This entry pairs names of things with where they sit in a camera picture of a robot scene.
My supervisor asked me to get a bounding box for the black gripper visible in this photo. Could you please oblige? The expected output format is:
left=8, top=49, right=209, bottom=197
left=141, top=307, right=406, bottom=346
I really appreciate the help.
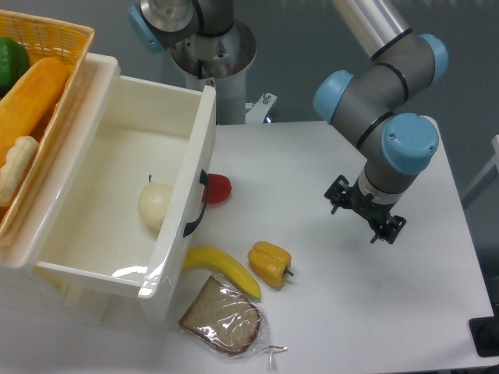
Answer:
left=324, top=175, right=407, bottom=245

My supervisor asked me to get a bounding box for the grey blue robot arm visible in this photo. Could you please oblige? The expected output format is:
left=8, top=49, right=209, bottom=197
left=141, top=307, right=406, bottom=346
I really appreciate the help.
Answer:
left=313, top=1, right=449, bottom=244

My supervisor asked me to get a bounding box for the white top drawer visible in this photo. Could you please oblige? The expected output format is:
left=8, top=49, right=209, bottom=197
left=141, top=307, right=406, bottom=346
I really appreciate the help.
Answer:
left=37, top=76, right=216, bottom=321

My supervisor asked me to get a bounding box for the white drawer cabinet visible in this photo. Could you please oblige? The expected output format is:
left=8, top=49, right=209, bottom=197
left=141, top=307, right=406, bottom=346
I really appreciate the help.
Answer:
left=1, top=53, right=120, bottom=324

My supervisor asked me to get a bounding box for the yellow bell pepper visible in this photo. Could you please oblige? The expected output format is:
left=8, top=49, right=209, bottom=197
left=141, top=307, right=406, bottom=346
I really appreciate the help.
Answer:
left=247, top=242, right=293, bottom=290

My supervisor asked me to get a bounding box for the red bell pepper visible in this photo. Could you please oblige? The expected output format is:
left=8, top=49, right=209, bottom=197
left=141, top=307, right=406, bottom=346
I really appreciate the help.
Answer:
left=202, top=173, right=232, bottom=204

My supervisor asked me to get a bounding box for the black object at edge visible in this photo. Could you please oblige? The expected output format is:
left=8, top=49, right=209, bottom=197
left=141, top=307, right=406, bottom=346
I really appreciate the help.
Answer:
left=469, top=317, right=498, bottom=358

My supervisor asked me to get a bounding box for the yellow banana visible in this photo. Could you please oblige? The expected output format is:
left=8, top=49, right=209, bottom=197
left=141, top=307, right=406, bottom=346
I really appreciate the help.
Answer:
left=182, top=246, right=261, bottom=300

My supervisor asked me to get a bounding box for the wrapped bread slice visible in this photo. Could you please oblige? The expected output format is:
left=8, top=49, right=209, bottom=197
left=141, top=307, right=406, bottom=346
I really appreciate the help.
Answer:
left=179, top=275, right=289, bottom=369

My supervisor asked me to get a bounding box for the white onion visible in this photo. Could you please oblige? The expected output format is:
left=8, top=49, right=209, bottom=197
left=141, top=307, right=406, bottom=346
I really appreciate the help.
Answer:
left=137, top=176, right=173, bottom=230

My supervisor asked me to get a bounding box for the cream pastry bread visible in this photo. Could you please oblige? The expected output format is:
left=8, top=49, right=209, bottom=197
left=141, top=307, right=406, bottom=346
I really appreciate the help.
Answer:
left=1, top=136, right=38, bottom=206

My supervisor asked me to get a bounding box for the orange baguette loaf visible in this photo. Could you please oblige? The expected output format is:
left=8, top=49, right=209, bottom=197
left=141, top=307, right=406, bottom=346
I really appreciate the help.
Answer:
left=1, top=57, right=69, bottom=164

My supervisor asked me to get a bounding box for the orange wicker basket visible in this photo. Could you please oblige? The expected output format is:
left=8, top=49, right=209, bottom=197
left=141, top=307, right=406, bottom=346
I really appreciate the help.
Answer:
left=1, top=10, right=94, bottom=236

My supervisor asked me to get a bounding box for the green bell pepper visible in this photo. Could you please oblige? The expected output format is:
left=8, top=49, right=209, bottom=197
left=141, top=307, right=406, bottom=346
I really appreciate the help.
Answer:
left=0, top=37, right=30, bottom=97

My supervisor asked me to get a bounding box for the white frame at right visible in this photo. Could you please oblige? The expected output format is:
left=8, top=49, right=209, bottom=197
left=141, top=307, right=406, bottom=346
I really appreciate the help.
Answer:
left=461, top=135, right=498, bottom=210

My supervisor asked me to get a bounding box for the black drawer handle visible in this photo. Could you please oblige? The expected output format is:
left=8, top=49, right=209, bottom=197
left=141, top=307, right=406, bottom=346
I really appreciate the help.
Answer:
left=182, top=169, right=211, bottom=238

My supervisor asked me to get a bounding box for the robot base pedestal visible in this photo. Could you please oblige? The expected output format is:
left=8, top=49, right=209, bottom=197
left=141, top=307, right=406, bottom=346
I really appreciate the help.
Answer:
left=128, top=0, right=277, bottom=125

